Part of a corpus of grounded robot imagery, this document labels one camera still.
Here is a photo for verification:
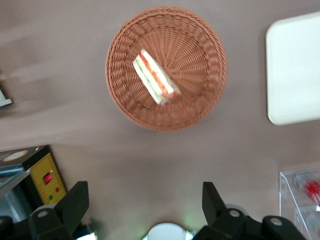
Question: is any red lidded small jar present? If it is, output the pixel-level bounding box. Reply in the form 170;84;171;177
292;172;320;202

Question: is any grey metal bracket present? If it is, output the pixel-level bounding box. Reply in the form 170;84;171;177
0;87;13;108

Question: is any clear acrylic stepped display shelf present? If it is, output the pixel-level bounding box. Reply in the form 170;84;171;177
278;166;320;240

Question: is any black box with yellow panel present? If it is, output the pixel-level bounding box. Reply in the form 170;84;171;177
0;144;68;206

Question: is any triangular sandwich half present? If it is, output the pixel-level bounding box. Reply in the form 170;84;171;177
132;48;182;106

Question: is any grey metal frame rail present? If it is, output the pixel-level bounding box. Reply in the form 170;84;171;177
0;163;32;223

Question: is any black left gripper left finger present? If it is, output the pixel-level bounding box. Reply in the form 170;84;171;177
28;181;90;240

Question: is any cream white plastic tray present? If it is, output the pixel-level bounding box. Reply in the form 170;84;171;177
265;11;320;126

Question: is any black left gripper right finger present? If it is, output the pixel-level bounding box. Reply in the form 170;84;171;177
193;181;251;240

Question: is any brown round wicker basket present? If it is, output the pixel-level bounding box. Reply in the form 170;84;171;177
105;6;228;132

